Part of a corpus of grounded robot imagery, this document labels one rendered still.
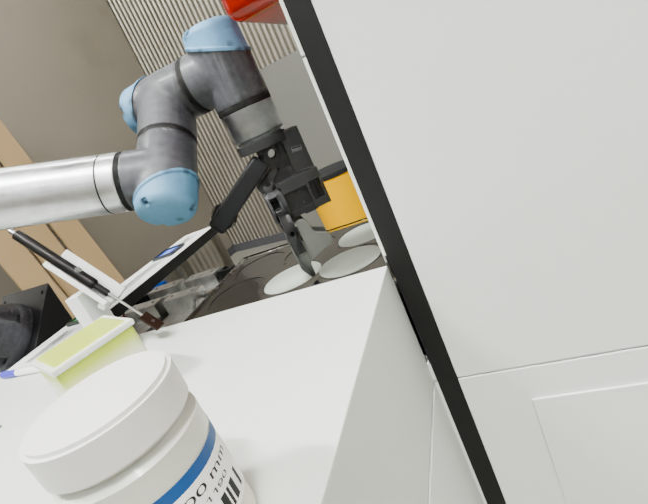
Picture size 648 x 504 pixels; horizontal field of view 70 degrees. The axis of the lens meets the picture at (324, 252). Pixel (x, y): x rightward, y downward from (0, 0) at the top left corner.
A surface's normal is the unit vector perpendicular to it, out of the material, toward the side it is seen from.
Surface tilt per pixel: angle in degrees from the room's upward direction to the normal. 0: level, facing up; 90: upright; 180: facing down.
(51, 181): 63
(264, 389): 0
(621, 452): 90
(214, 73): 90
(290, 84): 82
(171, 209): 135
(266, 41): 90
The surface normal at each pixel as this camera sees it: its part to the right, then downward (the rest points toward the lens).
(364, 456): 0.89, -0.27
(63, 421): -0.40, -0.87
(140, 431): 0.69, -0.06
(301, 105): -0.48, 0.34
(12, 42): 0.81, -0.18
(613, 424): -0.24, 0.41
